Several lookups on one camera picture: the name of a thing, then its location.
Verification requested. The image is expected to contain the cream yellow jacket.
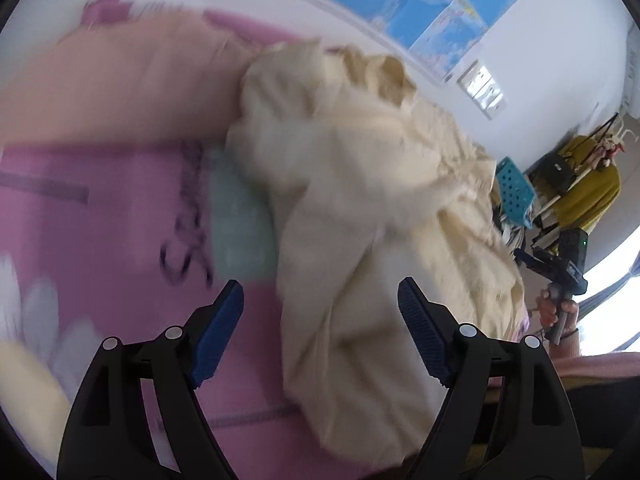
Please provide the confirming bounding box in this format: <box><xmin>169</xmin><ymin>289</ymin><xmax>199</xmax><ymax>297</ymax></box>
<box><xmin>227</xmin><ymin>42</ymin><xmax>528</xmax><ymax>467</ymax></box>

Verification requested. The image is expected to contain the black shoulder bag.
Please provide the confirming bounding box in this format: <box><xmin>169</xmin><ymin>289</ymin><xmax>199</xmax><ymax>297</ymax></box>
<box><xmin>537</xmin><ymin>153</ymin><xmax>577</xmax><ymax>195</ymax></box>

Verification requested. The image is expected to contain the white clothes rack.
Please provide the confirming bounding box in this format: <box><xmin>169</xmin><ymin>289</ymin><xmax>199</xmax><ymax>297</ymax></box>
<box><xmin>499</xmin><ymin>109</ymin><xmax>640</xmax><ymax>252</ymax></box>

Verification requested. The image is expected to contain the person's right hand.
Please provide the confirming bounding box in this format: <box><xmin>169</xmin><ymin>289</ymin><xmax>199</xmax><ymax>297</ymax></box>
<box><xmin>536</xmin><ymin>289</ymin><xmax>579</xmax><ymax>335</ymax></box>

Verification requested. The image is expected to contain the grey window curtain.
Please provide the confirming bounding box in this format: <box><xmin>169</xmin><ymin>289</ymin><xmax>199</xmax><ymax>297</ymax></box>
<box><xmin>578</xmin><ymin>254</ymin><xmax>640</xmax><ymax>321</ymax></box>

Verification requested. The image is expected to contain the mustard yellow hanging garment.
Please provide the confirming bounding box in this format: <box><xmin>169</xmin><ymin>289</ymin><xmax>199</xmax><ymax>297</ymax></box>
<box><xmin>550</xmin><ymin>136</ymin><xmax>622</xmax><ymax>234</ymax></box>

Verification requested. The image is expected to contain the teal perforated plastic basket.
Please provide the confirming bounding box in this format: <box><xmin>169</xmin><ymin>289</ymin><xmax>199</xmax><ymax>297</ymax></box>
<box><xmin>496</xmin><ymin>157</ymin><xmax>536</xmax><ymax>229</ymax></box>

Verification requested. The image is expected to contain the small plush toy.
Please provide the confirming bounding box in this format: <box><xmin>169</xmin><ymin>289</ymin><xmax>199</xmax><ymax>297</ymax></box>
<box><xmin>588</xmin><ymin>134</ymin><xmax>625</xmax><ymax>170</ymax></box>

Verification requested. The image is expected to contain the pink bed sheet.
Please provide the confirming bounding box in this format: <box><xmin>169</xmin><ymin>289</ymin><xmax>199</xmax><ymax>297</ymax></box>
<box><xmin>0</xmin><ymin>0</ymin><xmax>402</xmax><ymax>480</ymax></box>

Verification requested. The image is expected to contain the light green folded cloth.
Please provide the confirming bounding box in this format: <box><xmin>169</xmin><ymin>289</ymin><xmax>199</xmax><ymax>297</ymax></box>
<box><xmin>207</xmin><ymin>148</ymin><xmax>278</xmax><ymax>284</ymax></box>

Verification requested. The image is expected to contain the peach pink pillow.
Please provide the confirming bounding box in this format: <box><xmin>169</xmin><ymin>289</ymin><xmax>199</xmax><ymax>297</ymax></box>
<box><xmin>1</xmin><ymin>11</ymin><xmax>258</xmax><ymax>145</ymax></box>

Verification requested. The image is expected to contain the white wall socket panel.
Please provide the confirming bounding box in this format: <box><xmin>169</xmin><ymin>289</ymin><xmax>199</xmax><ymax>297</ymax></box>
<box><xmin>457</xmin><ymin>61</ymin><xmax>508</xmax><ymax>120</ymax></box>

